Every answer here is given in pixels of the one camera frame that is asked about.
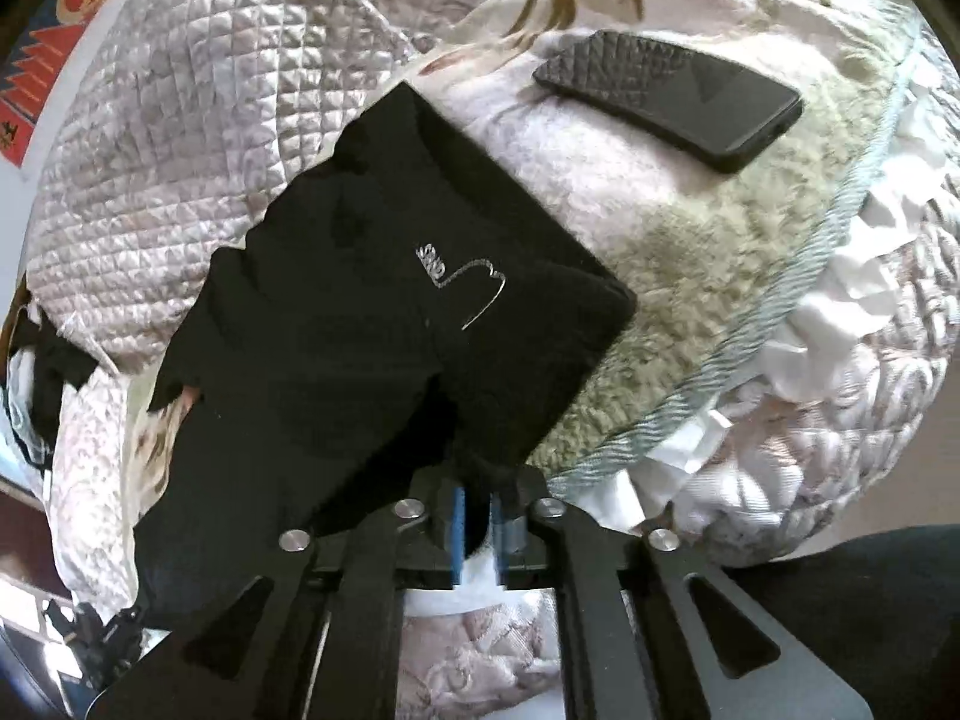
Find black pants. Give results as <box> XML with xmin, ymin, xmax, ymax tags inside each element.
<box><xmin>135</xmin><ymin>85</ymin><xmax>636</xmax><ymax>629</ymax></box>

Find floral bed sheet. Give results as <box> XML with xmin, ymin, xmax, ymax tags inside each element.
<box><xmin>49</xmin><ymin>83</ymin><xmax>958</xmax><ymax>616</ymax></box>

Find floral fleece blanket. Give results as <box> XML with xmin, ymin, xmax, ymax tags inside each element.
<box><xmin>122</xmin><ymin>0</ymin><xmax>925</xmax><ymax>496</ymax></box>

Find dark clothes pile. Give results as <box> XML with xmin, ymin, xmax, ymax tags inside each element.
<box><xmin>2</xmin><ymin>302</ymin><xmax>98</xmax><ymax>472</ymax></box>

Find black smartphone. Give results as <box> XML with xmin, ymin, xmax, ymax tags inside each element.
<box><xmin>532</xmin><ymin>29</ymin><xmax>804</xmax><ymax>174</ymax></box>

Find quilted beige comforter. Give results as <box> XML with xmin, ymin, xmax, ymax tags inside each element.
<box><xmin>26</xmin><ymin>0</ymin><xmax>487</xmax><ymax>372</ymax></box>

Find red patterned wall poster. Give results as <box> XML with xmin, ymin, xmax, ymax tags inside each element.
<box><xmin>2</xmin><ymin>0</ymin><xmax>106</xmax><ymax>167</ymax></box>

